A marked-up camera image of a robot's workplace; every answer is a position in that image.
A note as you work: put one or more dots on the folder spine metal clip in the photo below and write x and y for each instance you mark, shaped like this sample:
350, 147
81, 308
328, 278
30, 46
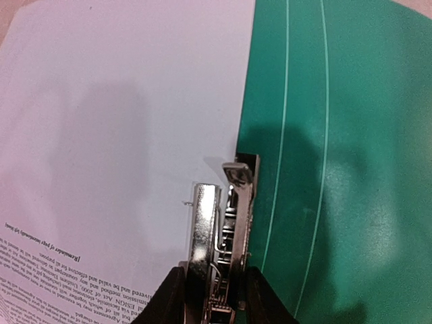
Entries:
215, 271

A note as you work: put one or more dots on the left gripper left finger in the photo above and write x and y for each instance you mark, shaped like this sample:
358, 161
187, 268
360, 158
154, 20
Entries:
168, 303

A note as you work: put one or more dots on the green file folder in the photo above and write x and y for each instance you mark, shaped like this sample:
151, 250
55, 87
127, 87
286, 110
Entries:
338, 107

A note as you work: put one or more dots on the printed paper sheet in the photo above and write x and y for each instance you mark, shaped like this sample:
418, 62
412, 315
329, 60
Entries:
111, 112

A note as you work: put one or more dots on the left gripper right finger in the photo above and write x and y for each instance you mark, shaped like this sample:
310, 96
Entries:
263, 306

